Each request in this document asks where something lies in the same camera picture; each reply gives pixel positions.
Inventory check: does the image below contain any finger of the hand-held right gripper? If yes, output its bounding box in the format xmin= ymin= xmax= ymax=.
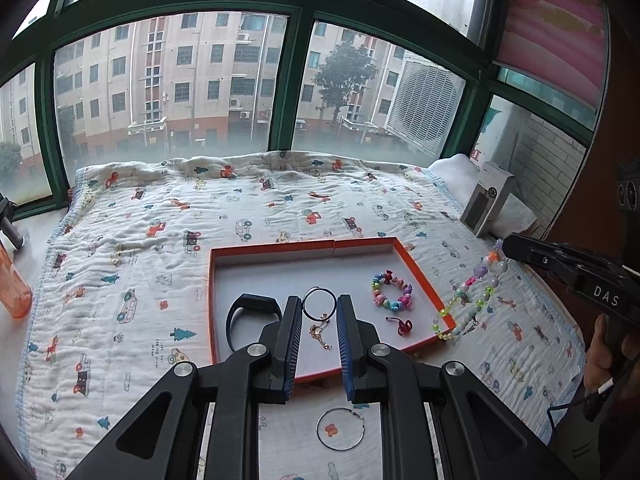
xmin=502 ymin=232 xmax=626 ymax=286

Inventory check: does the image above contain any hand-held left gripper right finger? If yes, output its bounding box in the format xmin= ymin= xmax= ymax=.
xmin=336 ymin=294 xmax=576 ymax=480

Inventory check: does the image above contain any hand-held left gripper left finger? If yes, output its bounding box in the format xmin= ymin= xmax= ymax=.
xmin=65 ymin=296 xmax=303 ymax=480

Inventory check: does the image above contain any gold chain bracelet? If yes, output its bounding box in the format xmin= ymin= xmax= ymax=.
xmin=309 ymin=324 xmax=337 ymax=352

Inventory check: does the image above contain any thin black ring bracelet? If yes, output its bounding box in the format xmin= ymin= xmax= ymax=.
xmin=302 ymin=287 xmax=337 ymax=322

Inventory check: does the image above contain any black smart wristband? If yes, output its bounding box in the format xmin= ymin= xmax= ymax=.
xmin=226 ymin=294 xmax=283 ymax=353

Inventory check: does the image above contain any colorful bead bracelet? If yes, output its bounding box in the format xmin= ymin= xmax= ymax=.
xmin=371 ymin=270 xmax=413 ymax=311

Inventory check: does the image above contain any silver hoop ring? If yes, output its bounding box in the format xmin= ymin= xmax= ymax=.
xmin=316 ymin=408 xmax=366 ymax=451

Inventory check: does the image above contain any orange shallow box tray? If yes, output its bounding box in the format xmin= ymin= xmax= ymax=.
xmin=208 ymin=237 xmax=457 ymax=386

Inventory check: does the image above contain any pastel beaded chain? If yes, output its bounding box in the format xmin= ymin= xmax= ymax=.
xmin=432 ymin=240 xmax=506 ymax=343

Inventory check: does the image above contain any person's right hand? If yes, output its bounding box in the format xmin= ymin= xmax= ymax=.
xmin=582 ymin=315 xmax=626 ymax=395

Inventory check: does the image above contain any white grey carton box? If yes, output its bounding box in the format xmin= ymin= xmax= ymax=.
xmin=460 ymin=161 xmax=516 ymax=238

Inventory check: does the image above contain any printed white blanket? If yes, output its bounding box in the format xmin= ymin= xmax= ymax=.
xmin=17 ymin=150 xmax=588 ymax=480

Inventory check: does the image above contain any white louvred outdoor unit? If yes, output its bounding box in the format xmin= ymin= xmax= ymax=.
xmin=385 ymin=52 xmax=466 ymax=156

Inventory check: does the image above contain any pink curtain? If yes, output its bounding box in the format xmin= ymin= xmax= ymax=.
xmin=492 ymin=0 xmax=608 ymax=111

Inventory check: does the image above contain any green tree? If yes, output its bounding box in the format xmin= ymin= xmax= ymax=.
xmin=312 ymin=42 xmax=378 ymax=126

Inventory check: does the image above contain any orange water bottle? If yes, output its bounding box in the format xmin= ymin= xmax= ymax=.
xmin=0 ymin=197 xmax=33 ymax=318

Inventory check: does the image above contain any beige apartment building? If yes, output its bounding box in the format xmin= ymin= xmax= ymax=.
xmin=0 ymin=10 xmax=406 ymax=161

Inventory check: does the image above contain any black cable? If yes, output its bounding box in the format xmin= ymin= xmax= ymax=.
xmin=546 ymin=380 xmax=616 ymax=443

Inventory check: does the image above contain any green window frame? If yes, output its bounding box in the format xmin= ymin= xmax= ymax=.
xmin=0 ymin=0 xmax=596 ymax=221

